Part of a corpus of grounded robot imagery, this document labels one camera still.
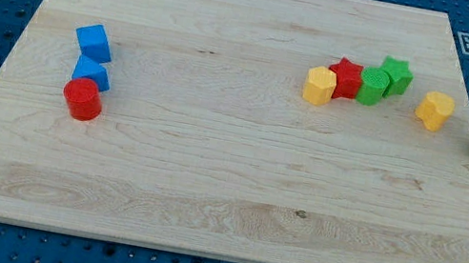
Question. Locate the yellow hexagon block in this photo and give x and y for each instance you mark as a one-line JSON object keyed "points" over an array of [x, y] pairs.
{"points": [[319, 85]]}

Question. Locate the red cylinder block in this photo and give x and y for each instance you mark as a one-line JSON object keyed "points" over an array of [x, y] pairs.
{"points": [[82, 98]]}

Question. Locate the blue cube block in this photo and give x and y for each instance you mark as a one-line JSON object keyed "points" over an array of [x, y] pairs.
{"points": [[93, 43]]}

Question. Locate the red star block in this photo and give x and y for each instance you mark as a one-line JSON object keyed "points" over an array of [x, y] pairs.
{"points": [[348, 78]]}

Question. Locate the green star block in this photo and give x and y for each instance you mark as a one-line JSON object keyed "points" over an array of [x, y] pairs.
{"points": [[399, 74]]}

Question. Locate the yellow heart block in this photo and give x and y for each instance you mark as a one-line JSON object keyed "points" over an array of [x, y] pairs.
{"points": [[435, 109]]}

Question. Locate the green cylinder block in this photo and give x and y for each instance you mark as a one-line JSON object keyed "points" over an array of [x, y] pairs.
{"points": [[374, 84]]}

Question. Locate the blue triangular block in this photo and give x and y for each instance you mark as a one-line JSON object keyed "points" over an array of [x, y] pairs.
{"points": [[88, 68]]}

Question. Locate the light wooden board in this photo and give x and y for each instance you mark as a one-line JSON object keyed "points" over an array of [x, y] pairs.
{"points": [[205, 145]]}

